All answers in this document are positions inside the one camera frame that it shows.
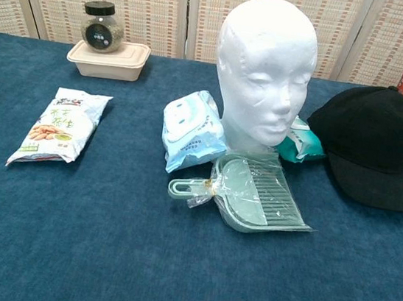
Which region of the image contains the white peanut snack bag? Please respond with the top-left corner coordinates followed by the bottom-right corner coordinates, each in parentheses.
top-left (5, 81), bottom-right (114, 179)

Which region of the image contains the black baseball cap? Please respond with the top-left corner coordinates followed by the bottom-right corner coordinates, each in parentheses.
top-left (297, 75), bottom-right (403, 214)

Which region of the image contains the mint green bagged dustpan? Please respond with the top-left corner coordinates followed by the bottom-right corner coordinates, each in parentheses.
top-left (163, 140), bottom-right (329, 244)

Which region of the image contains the woven bamboo folding screen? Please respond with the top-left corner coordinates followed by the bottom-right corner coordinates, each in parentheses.
top-left (0, 0), bottom-right (403, 91)

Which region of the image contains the teal wet wipes pack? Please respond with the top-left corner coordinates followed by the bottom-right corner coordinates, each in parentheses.
top-left (274, 113), bottom-right (332, 168)

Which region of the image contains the light blue wet wipes pack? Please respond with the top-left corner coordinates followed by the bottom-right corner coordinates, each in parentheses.
top-left (155, 85), bottom-right (236, 181)

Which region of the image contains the beige lidded food container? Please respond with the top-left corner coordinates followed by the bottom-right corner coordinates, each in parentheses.
top-left (64, 34), bottom-right (152, 85)

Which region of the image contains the glass jar with black lid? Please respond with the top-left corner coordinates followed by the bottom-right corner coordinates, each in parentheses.
top-left (77, 0), bottom-right (127, 56)

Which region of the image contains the white foam mannequin head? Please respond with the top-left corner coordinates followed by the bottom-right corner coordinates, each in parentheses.
top-left (203, 0), bottom-right (326, 161)

